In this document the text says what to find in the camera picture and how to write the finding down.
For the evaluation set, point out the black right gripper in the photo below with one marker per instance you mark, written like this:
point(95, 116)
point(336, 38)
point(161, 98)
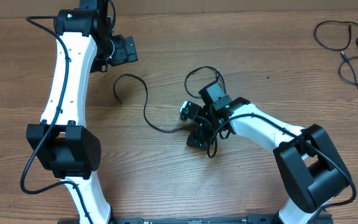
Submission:
point(199, 131)

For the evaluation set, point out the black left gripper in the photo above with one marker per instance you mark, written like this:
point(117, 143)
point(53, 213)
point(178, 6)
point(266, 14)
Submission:
point(123, 56)

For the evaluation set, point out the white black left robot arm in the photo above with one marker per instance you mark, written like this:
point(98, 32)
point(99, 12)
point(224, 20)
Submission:
point(86, 43)

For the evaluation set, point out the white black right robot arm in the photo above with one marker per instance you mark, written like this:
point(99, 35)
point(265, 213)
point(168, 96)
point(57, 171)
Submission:
point(310, 166)

